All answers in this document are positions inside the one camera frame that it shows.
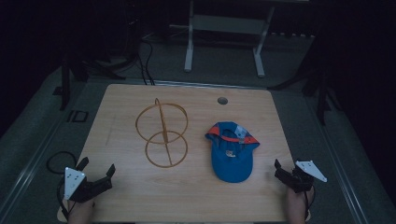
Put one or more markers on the round grey table grommet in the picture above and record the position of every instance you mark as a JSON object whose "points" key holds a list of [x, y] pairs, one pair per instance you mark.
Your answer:
{"points": [[222, 100]]}

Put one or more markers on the white metal table frame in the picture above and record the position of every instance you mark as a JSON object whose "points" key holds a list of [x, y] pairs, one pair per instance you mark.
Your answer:
{"points": [[224, 24]]}

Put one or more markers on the black metal stand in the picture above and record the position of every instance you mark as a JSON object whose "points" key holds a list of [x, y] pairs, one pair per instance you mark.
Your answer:
{"points": [[322, 93], [65, 84]]}

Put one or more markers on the person's right hand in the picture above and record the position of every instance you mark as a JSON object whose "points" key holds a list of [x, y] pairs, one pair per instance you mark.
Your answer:
{"points": [[296, 207]]}

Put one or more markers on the blue and orange cap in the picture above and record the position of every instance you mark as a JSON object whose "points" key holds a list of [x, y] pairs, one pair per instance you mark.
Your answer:
{"points": [[231, 158]]}

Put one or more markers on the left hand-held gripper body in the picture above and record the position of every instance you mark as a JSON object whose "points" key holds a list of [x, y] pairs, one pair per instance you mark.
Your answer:
{"points": [[74, 182]]}

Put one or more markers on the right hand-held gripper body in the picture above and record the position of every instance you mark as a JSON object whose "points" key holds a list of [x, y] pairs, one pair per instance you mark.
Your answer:
{"points": [[308, 169]]}

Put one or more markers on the person's left hand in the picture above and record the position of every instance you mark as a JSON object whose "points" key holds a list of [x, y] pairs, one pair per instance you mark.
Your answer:
{"points": [[81, 213]]}

